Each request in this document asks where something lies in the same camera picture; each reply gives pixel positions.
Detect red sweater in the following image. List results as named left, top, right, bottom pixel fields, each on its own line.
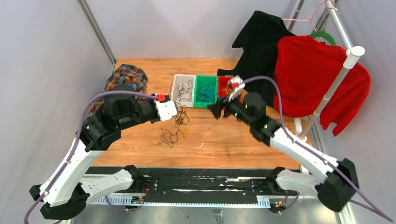
left=273, top=35, right=371, bottom=136

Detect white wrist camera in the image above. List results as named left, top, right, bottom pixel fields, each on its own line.
left=155, top=94, right=178, bottom=121
left=227, top=76, right=245, bottom=102

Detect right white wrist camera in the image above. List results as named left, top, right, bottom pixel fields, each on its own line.
left=227, top=76, right=245, bottom=102

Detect blue cables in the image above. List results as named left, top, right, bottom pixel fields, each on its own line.
left=197, top=81, right=217, bottom=104

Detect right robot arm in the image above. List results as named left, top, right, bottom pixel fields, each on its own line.
left=207, top=93, right=359, bottom=212

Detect white plastic bin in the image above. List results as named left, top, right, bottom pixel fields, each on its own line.
left=170, top=74, right=196, bottom=107

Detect black t-shirt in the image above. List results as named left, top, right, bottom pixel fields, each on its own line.
left=217, top=10, right=296, bottom=108

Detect green hanger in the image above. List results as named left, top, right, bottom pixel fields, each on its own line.
left=310, top=30, right=337, bottom=46

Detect pink wire hanger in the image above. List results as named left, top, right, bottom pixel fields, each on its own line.
left=281, top=0, right=327, bottom=31

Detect plaid flannel shirt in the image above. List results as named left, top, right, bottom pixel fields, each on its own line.
left=90, top=64, right=149, bottom=117

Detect red plastic bin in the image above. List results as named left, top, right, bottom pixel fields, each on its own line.
left=217, top=76, right=233, bottom=99

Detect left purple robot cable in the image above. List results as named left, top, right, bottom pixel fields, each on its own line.
left=24, top=90, right=160, bottom=224

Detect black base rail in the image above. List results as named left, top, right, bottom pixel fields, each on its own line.
left=113, top=167, right=298, bottom=205

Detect white clothes rack pole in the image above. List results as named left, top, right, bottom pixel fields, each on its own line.
left=297, top=46, right=365, bottom=140

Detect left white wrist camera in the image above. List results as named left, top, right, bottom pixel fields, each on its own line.
left=155, top=94, right=178, bottom=121

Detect green plastic bin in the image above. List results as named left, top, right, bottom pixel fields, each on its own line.
left=194, top=75, right=217, bottom=108

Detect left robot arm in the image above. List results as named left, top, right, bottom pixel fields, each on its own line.
left=29, top=86, right=178, bottom=222

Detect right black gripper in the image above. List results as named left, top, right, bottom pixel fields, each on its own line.
left=208, top=89, right=254, bottom=127

